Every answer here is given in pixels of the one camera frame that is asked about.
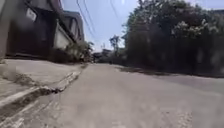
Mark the dense row of trees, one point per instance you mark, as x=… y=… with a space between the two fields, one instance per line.
x=173 y=40

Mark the grey concrete road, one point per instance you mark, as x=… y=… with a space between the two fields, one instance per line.
x=126 y=100

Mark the raised concrete pavement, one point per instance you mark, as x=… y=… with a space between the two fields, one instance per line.
x=36 y=71

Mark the green bushes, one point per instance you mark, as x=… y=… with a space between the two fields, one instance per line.
x=76 y=51

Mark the dark building with pale wall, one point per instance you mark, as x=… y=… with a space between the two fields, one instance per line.
x=30 y=33

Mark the slender distant tree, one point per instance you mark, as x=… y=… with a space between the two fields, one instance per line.
x=115 y=43

